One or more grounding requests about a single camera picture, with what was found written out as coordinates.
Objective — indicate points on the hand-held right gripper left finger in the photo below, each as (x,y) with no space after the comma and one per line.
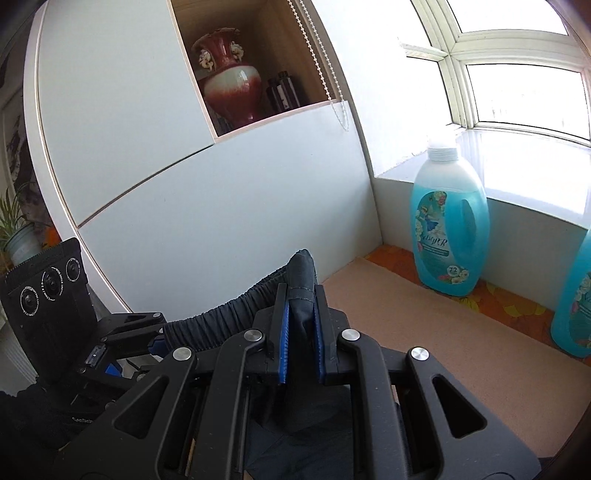
(284,344)

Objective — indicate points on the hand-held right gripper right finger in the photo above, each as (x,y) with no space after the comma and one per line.
(321,344)

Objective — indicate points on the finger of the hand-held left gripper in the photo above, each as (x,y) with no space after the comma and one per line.
(134,323)
(120,369)

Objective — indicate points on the black pants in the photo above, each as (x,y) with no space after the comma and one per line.
(302,360)

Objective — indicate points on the person's left forearm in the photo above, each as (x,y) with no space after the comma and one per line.
(32,424)

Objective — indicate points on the potted green plant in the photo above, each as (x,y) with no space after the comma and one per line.
(23,242)

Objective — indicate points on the white ribbed panel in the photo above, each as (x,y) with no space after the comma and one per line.
(11,364)

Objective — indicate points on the beige mat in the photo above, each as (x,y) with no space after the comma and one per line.
(438,369)

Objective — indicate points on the white cabinet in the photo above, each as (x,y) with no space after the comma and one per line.
(184,207)

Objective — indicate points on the blue detergent bottle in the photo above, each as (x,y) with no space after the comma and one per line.
(577,309)
(443,240)

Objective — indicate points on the orange floral bed sheet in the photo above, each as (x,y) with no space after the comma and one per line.
(508,305)

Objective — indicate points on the dark brown bottle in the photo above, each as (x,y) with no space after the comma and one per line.
(282,94)

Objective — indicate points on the red and white vase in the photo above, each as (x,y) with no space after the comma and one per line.
(231,83)

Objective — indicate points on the white windowsill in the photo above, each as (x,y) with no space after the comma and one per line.
(531,166)

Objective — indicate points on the wall painting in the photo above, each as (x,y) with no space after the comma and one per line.
(18,152)

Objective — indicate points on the white window frame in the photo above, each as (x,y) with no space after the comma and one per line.
(455,50)

